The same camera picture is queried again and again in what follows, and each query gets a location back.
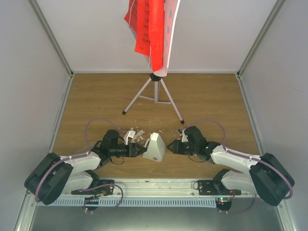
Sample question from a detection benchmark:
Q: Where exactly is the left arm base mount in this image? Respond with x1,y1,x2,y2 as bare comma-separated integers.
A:
71,179,115,196

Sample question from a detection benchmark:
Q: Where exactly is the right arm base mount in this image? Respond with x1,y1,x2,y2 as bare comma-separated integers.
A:
192,180,242,196

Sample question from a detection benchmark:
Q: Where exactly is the slotted cable duct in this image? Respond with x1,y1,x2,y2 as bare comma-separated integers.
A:
51,197,216,208

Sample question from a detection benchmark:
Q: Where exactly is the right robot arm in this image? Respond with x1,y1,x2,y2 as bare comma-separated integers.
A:
167,126,295,206

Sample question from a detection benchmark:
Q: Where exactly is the white debris pile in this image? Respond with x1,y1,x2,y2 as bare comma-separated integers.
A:
130,127,150,143

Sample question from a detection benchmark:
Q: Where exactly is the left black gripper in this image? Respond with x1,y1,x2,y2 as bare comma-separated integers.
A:
110,142,147,157

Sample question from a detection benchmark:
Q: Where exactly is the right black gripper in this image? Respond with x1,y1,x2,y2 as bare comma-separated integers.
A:
167,140,198,155

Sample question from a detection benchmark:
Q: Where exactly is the white tripod music stand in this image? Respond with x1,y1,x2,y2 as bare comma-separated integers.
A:
122,0,184,124

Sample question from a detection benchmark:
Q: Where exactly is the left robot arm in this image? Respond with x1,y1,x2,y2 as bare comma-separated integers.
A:
24,129,147,205

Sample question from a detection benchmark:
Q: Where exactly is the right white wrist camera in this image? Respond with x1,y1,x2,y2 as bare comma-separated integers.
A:
178,128,185,134

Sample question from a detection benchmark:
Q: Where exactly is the white metronome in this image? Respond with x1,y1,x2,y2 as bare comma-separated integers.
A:
142,132,166,162

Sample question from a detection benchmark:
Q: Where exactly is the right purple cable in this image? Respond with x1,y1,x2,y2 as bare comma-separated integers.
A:
180,119,295,200

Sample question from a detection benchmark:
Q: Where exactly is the red sheet music paper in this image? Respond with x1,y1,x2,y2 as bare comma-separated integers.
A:
124,0,165,72

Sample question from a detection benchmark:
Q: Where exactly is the aluminium rail frame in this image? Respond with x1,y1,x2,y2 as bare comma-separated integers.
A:
15,178,292,231

